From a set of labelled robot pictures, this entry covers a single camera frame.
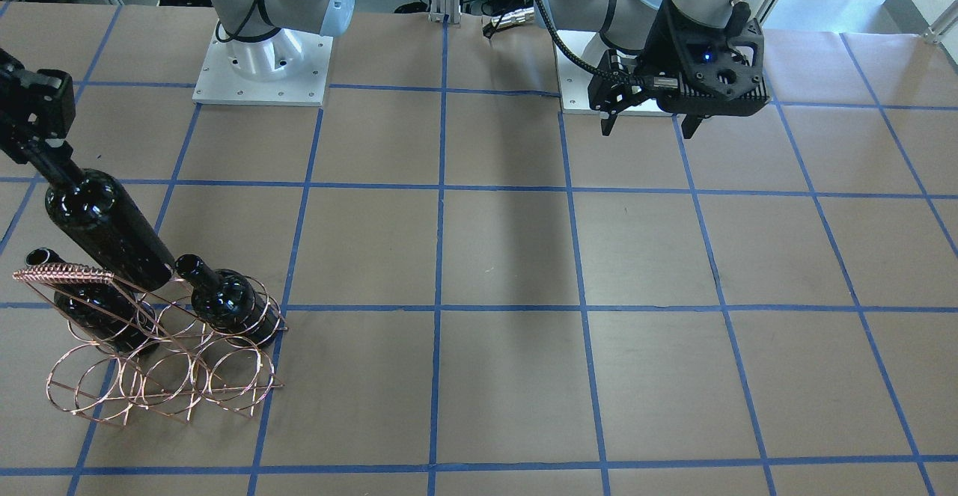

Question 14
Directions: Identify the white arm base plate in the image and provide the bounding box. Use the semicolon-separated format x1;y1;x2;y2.
192;29;335;108
555;30;670;117

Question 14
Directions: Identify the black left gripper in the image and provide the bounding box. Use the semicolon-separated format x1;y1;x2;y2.
588;49;708;139

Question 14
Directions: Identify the dark glass wine bottle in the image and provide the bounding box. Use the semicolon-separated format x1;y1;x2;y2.
26;144;174;291

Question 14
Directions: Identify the copper wire wine basket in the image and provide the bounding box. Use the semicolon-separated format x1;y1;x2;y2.
13;262;284;426

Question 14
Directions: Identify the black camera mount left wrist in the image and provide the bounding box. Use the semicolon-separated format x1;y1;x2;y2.
642;0;770;117

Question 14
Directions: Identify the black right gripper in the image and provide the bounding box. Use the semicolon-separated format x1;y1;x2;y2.
1;50;76;165

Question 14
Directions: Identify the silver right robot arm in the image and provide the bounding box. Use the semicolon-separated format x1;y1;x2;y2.
2;0;356;165

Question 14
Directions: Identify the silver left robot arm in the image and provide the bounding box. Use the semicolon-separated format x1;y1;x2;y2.
533;0;771;139

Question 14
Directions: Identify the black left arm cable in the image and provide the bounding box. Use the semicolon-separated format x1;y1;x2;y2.
522;0;652;87

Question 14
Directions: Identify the dark wine bottle in basket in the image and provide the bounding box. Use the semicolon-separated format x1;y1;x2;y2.
174;254;278;347

